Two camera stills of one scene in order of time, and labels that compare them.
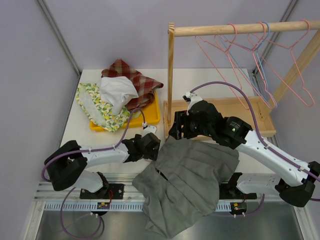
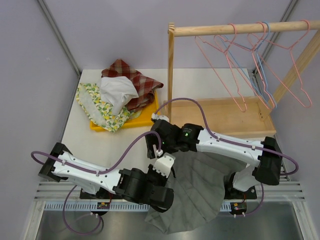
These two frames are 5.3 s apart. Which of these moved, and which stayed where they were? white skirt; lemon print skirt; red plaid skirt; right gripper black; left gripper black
Moved: right gripper black; left gripper black
Stayed: lemon print skirt; white skirt; red plaid skirt
